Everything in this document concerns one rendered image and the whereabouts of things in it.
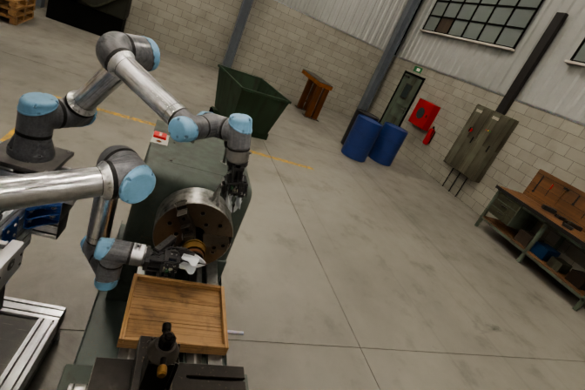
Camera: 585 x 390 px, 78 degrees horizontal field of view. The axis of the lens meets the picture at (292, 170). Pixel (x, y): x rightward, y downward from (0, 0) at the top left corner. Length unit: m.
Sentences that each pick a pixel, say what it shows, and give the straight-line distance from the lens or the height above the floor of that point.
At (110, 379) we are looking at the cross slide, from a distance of 1.21.
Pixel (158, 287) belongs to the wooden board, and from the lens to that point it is 1.57.
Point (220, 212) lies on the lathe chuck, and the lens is 1.47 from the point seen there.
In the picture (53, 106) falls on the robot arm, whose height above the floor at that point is 1.38.
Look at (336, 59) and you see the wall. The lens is 12.29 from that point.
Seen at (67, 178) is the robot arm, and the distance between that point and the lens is 1.12.
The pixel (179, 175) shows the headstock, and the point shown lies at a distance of 1.58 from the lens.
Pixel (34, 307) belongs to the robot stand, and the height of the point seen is 0.23.
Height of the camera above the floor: 1.96
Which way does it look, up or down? 20 degrees down
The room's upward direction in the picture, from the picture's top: 24 degrees clockwise
